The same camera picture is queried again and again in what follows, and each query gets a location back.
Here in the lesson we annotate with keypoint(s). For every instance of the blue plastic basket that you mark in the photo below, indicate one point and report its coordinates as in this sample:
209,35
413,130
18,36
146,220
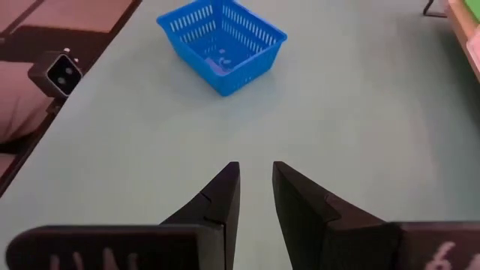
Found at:
225,71

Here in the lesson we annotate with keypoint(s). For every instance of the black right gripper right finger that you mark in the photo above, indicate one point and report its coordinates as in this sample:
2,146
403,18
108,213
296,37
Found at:
337,243

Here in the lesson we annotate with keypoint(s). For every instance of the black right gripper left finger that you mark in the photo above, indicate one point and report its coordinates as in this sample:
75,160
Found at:
131,247

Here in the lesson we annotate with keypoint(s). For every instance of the wooden shelf with black frame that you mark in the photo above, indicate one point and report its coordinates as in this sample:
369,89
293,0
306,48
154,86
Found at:
461,33

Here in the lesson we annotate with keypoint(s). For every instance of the black table-level camera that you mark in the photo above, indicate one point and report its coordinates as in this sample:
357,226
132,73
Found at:
56,73

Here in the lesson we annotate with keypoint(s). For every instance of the green plastic basket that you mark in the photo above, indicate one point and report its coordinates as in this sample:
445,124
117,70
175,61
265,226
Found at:
474,7

